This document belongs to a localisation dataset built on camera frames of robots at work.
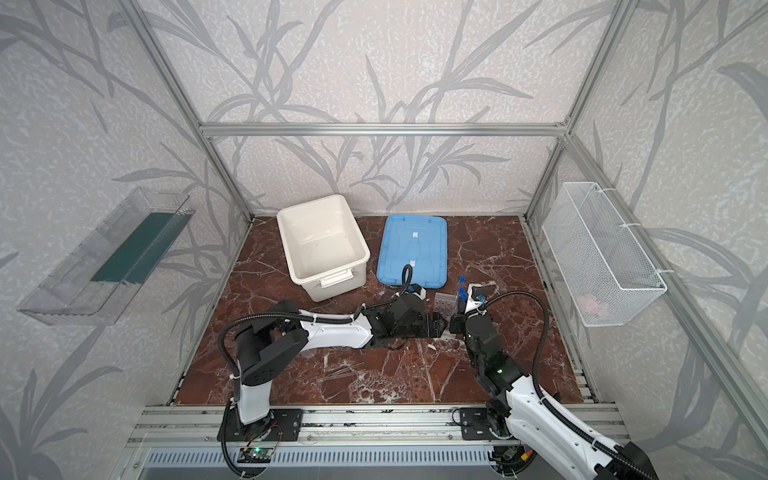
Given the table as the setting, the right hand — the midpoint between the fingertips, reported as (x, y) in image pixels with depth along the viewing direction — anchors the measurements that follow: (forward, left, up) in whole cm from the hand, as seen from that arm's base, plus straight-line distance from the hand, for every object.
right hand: (461, 291), depth 83 cm
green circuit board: (-37, +52, -14) cm, 65 cm away
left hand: (-5, +5, -7) cm, 10 cm away
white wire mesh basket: (-8, -26, +21) cm, 35 cm away
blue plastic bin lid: (+29, +10, -13) cm, 34 cm away
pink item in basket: (-8, -30, +7) cm, 32 cm away
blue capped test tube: (-9, -2, +13) cm, 15 cm away
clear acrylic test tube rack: (+1, +3, -11) cm, 12 cm away
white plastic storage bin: (+26, +47, -14) cm, 55 cm away
